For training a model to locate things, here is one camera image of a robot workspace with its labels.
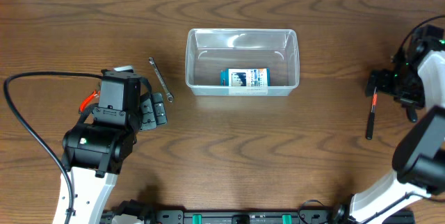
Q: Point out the silver combination wrench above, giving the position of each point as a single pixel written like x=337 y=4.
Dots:
x=167 y=92

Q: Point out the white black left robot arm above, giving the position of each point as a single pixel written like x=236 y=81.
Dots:
x=96 y=147

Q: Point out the orange handled pliers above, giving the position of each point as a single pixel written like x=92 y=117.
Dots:
x=86 y=102

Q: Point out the small claw hammer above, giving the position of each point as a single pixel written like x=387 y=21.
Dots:
x=371 y=118

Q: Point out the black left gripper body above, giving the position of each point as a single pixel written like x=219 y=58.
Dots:
x=148 y=120

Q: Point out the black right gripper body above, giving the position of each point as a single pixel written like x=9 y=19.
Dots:
x=406 y=84

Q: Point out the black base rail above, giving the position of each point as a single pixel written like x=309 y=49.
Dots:
x=137 y=212

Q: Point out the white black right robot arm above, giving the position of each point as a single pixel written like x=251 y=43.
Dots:
x=418 y=162

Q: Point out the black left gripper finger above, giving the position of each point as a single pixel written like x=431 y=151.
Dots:
x=159 y=108
x=146 y=114

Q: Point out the clear plastic container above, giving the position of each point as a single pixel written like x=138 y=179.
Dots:
x=210 y=51

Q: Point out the white screwdriver set box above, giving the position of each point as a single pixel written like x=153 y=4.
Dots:
x=251 y=77

